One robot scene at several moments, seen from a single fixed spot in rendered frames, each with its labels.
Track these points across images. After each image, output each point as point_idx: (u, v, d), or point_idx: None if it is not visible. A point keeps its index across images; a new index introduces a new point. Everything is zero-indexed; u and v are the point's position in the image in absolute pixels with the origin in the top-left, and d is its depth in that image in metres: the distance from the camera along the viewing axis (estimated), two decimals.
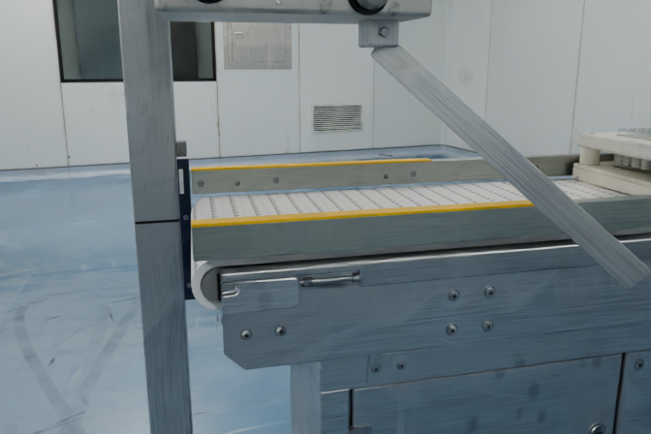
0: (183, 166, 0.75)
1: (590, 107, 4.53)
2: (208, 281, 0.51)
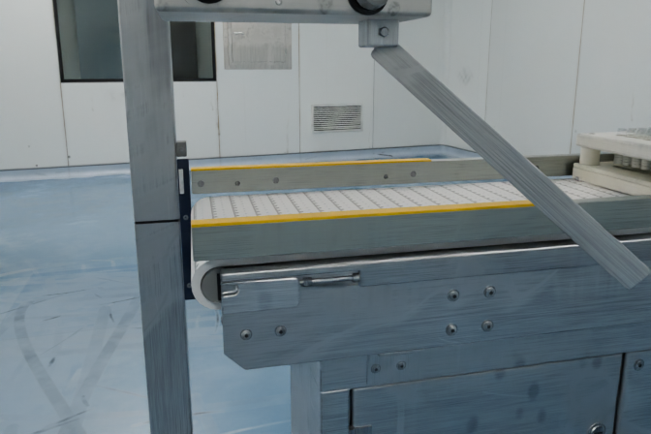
0: (183, 166, 0.75)
1: (590, 107, 4.53)
2: (208, 281, 0.51)
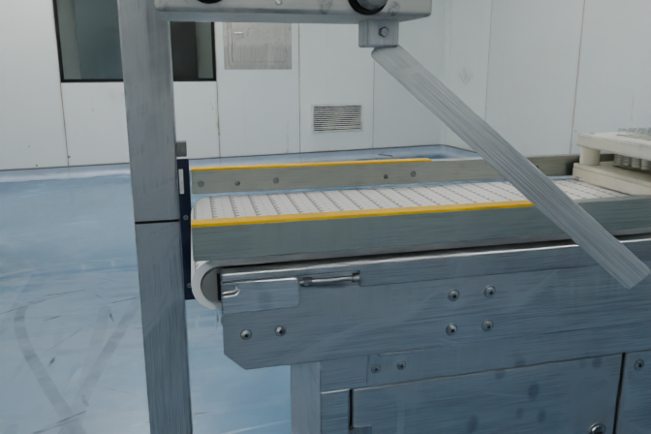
0: (183, 166, 0.75)
1: (590, 107, 4.53)
2: (208, 281, 0.51)
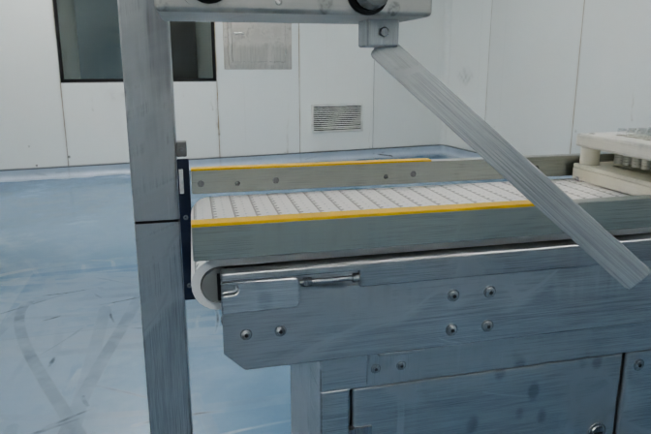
0: (183, 166, 0.75)
1: (590, 107, 4.53)
2: (208, 281, 0.51)
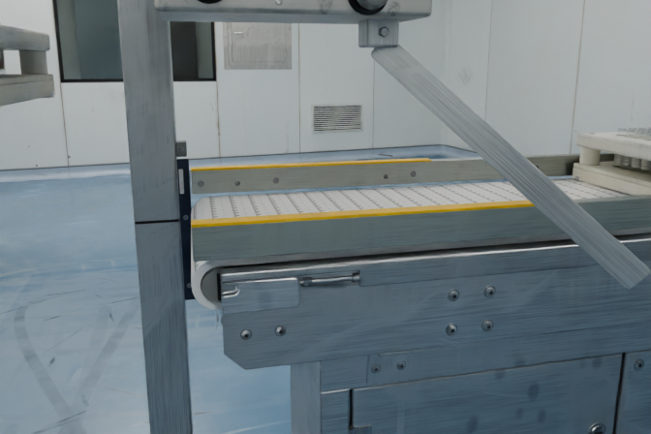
0: (183, 166, 0.75)
1: (590, 107, 4.53)
2: (208, 281, 0.51)
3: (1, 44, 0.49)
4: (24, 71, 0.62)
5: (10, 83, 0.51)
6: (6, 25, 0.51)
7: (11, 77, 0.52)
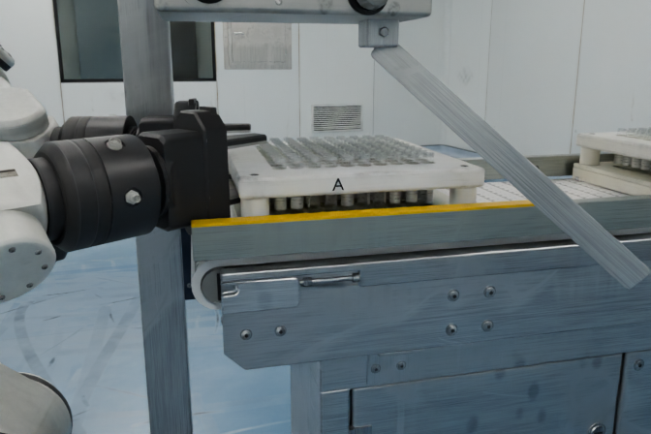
0: None
1: (590, 107, 4.53)
2: (208, 281, 0.51)
3: None
4: None
5: None
6: (438, 152, 0.66)
7: (437, 190, 0.67)
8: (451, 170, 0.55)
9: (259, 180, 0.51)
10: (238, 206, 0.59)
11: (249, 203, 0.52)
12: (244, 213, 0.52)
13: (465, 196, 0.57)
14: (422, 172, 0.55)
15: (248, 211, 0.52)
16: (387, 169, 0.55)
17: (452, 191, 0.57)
